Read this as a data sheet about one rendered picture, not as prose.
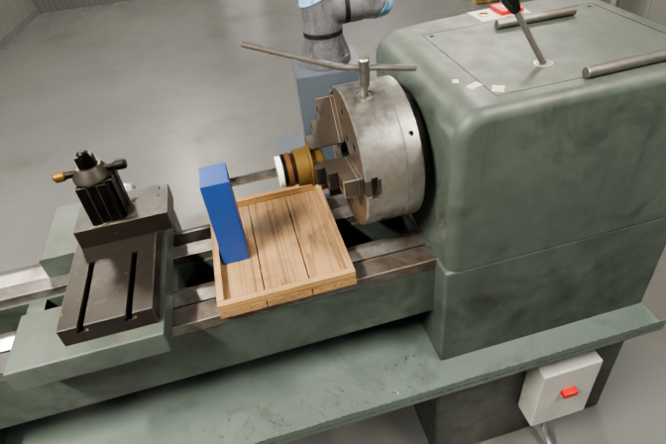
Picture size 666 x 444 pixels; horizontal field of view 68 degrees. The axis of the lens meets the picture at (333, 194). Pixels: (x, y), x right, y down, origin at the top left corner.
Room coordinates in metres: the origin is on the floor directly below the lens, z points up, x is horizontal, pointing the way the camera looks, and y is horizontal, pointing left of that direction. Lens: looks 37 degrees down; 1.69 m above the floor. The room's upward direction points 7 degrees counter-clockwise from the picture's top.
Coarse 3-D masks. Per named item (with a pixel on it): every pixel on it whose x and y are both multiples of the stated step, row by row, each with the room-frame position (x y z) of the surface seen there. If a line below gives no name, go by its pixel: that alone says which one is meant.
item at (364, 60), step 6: (360, 60) 0.88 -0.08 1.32; (366, 60) 0.88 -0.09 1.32; (360, 66) 0.89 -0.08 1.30; (366, 66) 0.88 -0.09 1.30; (360, 72) 0.89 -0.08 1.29; (366, 72) 0.89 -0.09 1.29; (360, 78) 0.89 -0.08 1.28; (366, 78) 0.89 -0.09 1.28; (360, 84) 0.89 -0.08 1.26; (366, 84) 0.89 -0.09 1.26; (366, 90) 0.90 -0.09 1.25; (366, 96) 0.90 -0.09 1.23
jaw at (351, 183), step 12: (348, 156) 0.89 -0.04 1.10; (324, 168) 0.86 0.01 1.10; (336, 168) 0.84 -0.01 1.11; (348, 168) 0.84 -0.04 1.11; (324, 180) 0.85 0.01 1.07; (336, 180) 0.83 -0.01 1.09; (348, 180) 0.79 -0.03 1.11; (360, 180) 0.79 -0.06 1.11; (372, 180) 0.78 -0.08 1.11; (348, 192) 0.78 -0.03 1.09; (360, 192) 0.79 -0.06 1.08; (372, 192) 0.78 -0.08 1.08
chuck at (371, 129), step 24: (336, 96) 0.96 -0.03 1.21; (384, 96) 0.90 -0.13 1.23; (360, 120) 0.84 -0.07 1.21; (384, 120) 0.84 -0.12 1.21; (360, 144) 0.81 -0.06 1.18; (384, 144) 0.81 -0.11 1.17; (360, 168) 0.81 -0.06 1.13; (384, 168) 0.79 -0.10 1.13; (384, 192) 0.78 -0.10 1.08; (408, 192) 0.79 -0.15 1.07; (360, 216) 0.84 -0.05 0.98; (384, 216) 0.80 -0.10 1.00
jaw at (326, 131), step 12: (324, 108) 0.97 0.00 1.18; (336, 108) 0.97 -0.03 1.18; (324, 120) 0.95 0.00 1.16; (336, 120) 0.95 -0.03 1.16; (312, 132) 0.96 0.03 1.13; (324, 132) 0.94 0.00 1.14; (336, 132) 0.94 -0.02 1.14; (312, 144) 0.92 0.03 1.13; (324, 144) 0.92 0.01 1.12; (336, 144) 0.94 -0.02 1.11
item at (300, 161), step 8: (296, 152) 0.90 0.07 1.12; (304, 152) 0.90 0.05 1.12; (312, 152) 0.91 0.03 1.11; (320, 152) 0.91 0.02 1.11; (288, 160) 0.89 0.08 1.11; (296, 160) 0.88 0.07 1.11; (304, 160) 0.88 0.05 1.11; (312, 160) 0.89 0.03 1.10; (320, 160) 0.89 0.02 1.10; (288, 168) 0.87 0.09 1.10; (296, 168) 0.87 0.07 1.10; (304, 168) 0.87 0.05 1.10; (312, 168) 0.87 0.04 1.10; (288, 176) 0.87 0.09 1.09; (296, 176) 0.87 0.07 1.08; (304, 176) 0.87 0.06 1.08; (312, 176) 0.87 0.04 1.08; (288, 184) 0.87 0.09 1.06; (304, 184) 0.87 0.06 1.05; (312, 184) 0.89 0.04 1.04
